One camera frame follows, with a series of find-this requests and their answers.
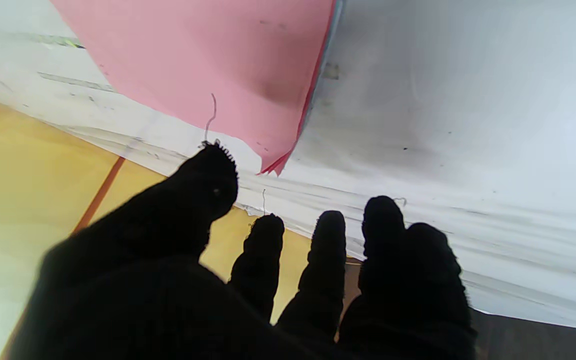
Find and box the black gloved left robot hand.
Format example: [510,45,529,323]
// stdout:
[10,142,478,360]

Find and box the pink paper document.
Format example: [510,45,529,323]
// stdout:
[50,0,344,177]

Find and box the printed living room backdrop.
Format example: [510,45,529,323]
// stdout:
[0,90,576,360]

